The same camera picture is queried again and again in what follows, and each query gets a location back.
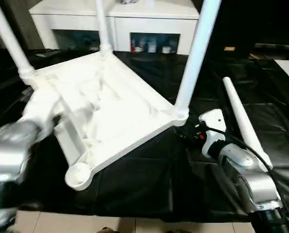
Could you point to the white plastic table top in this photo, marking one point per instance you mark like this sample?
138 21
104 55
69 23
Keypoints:
122 97

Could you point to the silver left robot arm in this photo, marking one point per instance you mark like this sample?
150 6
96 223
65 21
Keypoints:
8 150

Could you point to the small white cup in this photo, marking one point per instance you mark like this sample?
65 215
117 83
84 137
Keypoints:
166 49

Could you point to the black plastic mat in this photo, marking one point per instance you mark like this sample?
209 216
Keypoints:
146 182

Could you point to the white cabinet with glass doors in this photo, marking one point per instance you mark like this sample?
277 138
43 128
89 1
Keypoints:
73 21

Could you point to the red and white cup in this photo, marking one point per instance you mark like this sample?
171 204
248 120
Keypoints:
137 49

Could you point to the white bottle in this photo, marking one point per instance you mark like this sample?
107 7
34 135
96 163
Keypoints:
151 47

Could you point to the grey curtain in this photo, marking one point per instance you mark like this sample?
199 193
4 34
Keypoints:
22 26

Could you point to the small yellow label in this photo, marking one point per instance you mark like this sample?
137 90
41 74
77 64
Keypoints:
229 48

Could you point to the dark object on cabinet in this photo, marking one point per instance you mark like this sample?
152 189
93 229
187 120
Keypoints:
127 1

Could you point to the white plastic table leg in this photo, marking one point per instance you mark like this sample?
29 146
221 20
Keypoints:
103 24
195 60
241 116
8 41

